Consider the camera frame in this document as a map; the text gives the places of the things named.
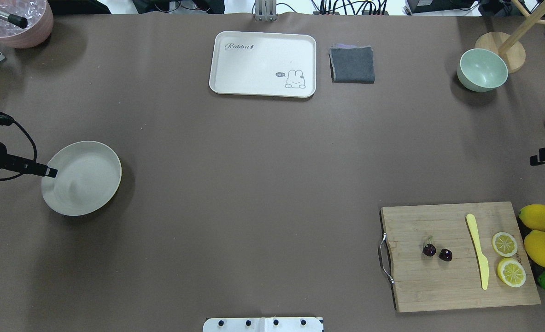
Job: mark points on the dark red cherry with stem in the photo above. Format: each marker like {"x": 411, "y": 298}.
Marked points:
{"x": 429, "y": 249}

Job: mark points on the cream rabbit tray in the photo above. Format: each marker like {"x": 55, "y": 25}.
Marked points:
{"x": 263, "y": 64}

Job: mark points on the upper whole lemon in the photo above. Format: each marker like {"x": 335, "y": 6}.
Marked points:
{"x": 533, "y": 216}

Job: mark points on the whole lemon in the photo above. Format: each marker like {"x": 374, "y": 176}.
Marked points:
{"x": 533, "y": 216}
{"x": 534, "y": 244}

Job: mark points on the cream round plate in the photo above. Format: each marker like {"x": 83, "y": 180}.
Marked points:
{"x": 89, "y": 174}

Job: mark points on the lower whole lemon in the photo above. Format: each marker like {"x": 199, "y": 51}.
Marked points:
{"x": 534, "y": 244}

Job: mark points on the upper lemon slice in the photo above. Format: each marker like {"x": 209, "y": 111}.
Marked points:
{"x": 504, "y": 244}

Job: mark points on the lemon slice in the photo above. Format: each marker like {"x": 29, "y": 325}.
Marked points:
{"x": 511, "y": 272}
{"x": 504, "y": 244}

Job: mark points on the mint green bowl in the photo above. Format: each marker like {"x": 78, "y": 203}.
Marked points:
{"x": 481, "y": 70}

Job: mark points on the wooden mug tree stand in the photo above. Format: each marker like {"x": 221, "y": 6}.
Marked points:
{"x": 508, "y": 47}

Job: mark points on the lower lemon slice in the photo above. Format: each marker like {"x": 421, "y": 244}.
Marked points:
{"x": 511, "y": 272}

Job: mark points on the yellow plastic knife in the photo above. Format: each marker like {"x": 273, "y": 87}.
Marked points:
{"x": 482, "y": 260}

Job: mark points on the metal scoop with black tip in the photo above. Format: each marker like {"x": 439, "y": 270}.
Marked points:
{"x": 16, "y": 20}

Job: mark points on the pink ice bowl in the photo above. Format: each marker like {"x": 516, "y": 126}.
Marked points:
{"x": 39, "y": 18}

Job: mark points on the bamboo cutting board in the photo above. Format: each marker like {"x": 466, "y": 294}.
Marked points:
{"x": 421, "y": 283}

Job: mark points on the grey folded cloth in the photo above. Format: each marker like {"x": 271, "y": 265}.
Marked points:
{"x": 352, "y": 64}

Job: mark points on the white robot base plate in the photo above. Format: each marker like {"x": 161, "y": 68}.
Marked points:
{"x": 264, "y": 324}

